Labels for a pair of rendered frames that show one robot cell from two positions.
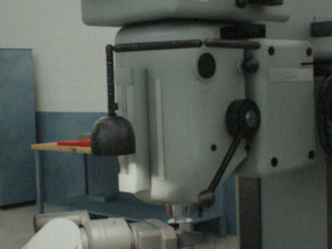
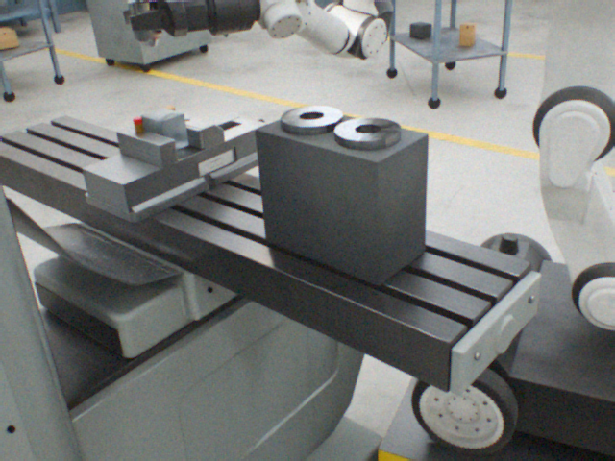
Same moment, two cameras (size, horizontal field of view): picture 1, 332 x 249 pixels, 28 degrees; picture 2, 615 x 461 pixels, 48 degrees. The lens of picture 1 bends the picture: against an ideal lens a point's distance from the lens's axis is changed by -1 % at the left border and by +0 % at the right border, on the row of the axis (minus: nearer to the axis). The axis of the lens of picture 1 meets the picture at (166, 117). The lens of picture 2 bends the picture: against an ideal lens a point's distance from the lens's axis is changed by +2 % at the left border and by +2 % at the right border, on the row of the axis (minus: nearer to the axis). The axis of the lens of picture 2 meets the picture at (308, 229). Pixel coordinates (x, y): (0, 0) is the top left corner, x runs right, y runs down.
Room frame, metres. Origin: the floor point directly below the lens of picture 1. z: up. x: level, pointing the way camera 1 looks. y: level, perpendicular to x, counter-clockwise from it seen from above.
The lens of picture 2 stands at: (2.41, 0.19, 1.46)
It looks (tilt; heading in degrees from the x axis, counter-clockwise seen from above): 28 degrees down; 178
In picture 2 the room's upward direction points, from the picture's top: 4 degrees counter-clockwise
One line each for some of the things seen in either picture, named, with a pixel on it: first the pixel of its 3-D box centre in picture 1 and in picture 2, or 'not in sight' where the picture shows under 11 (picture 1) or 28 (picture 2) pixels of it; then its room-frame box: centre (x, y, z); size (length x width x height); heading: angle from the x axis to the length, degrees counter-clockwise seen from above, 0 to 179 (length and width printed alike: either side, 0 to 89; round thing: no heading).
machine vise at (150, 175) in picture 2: not in sight; (182, 151); (1.20, 0.00, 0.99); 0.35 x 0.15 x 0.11; 135
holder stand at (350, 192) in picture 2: not in sight; (341, 187); (1.51, 0.27, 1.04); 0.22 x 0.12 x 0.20; 45
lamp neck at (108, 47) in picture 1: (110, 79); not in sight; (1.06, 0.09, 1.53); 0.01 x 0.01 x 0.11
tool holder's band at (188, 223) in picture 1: (180, 223); (142, 2); (1.22, -0.02, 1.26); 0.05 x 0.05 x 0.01
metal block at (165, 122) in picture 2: not in sight; (164, 130); (1.22, -0.02, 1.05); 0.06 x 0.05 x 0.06; 45
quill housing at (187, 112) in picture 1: (178, 111); not in sight; (1.23, -0.02, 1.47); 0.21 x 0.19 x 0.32; 46
